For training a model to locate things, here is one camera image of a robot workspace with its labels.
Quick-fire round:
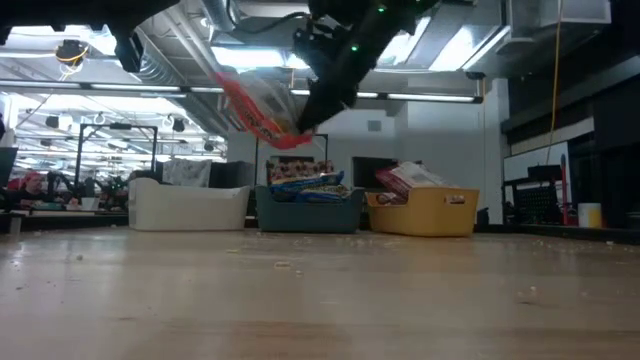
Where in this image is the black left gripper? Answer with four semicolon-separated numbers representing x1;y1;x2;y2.
74;0;180;75

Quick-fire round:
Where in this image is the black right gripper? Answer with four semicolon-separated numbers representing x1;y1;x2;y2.
297;24;401;133

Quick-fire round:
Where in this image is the orange Maruchan noodle pack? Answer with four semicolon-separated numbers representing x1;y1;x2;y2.
215;72;314;151

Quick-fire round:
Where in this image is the long ceiling light bar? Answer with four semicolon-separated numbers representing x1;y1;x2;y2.
139;83;484;105

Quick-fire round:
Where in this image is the blue plastic bin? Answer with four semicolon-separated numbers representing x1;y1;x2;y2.
254;185;366;235

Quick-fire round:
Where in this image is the black box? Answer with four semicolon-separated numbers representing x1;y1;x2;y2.
208;160;255;190

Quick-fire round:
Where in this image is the yellow plastic bin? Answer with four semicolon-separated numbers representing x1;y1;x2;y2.
366;187;480;238

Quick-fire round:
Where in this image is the white printed sheet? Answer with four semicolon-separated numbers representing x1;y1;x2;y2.
160;158;214;189

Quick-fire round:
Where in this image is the white plastic bin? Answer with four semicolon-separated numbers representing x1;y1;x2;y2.
128;177;251;232

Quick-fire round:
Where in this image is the dark monitor screen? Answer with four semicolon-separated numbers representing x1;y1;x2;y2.
0;146;19;189

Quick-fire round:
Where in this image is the person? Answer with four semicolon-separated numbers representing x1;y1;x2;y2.
9;171;56;211

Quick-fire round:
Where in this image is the black pegboard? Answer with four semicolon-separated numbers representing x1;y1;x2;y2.
513;184;562;226

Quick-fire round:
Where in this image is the white and yellow container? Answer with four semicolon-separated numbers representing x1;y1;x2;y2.
578;202;604;230

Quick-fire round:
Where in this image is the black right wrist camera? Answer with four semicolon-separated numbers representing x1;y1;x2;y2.
292;23;344;71

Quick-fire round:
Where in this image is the silver round air duct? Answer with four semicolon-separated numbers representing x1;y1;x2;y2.
199;0;241;32

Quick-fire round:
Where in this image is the black ceiling cable reel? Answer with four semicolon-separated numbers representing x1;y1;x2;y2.
53;38;91;67

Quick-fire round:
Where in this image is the yellow hanging cable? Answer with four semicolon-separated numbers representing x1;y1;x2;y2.
548;0;563;167

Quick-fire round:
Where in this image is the black aluminium table frame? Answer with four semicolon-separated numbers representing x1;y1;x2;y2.
0;212;640;247

